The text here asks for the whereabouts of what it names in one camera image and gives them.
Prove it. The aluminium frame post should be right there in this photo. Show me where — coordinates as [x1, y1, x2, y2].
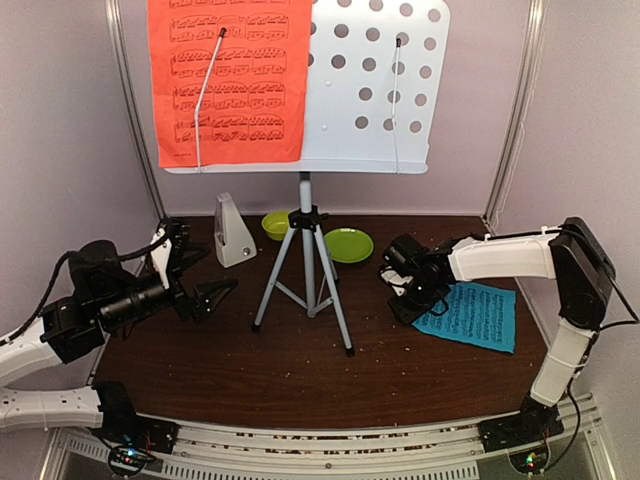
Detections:
[104, 0, 166, 220]
[483, 0, 547, 232]

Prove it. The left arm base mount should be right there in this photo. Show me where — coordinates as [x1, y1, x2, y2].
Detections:
[89, 415, 180, 478]

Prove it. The right aluminium frame post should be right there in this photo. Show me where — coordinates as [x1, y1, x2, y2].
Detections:
[483, 0, 547, 232]

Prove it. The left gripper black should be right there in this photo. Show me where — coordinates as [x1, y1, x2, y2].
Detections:
[98, 271, 238, 331]

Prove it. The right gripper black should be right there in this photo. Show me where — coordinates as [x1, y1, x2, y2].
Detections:
[388, 277, 443, 326]

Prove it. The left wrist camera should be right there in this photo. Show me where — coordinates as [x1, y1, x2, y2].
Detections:
[150, 217, 189, 275]

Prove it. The green plastic plate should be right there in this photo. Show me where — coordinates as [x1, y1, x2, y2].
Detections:
[324, 228, 374, 264]

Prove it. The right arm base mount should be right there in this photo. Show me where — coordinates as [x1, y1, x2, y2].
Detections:
[478, 415, 564, 476]

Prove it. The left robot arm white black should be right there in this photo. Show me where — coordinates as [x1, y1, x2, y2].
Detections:
[1, 240, 238, 444]

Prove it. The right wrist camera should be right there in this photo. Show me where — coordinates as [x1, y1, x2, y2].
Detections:
[378, 266, 413, 297]

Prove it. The grey metronome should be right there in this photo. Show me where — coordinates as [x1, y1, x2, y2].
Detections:
[214, 192, 257, 268]

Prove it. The red sheet music paper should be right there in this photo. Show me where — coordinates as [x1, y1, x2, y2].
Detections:
[147, 0, 313, 169]

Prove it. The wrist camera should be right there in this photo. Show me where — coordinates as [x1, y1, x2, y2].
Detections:
[378, 266, 413, 297]
[150, 217, 189, 275]

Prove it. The white perforated music stand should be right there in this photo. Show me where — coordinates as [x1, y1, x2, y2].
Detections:
[162, 0, 451, 359]

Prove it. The blue sheet music paper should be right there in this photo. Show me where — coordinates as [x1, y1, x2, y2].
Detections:
[412, 283, 517, 354]

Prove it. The left aluminium frame post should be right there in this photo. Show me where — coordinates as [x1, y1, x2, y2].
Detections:
[104, 0, 166, 220]

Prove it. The green plastic bowl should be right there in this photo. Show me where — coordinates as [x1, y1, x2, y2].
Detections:
[261, 211, 290, 242]

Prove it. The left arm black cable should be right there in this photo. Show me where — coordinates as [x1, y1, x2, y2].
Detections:
[0, 234, 169, 346]

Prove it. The aluminium front rail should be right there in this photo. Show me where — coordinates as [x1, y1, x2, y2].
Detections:
[42, 394, 616, 480]

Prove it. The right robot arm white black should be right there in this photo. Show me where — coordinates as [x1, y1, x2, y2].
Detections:
[378, 217, 616, 442]

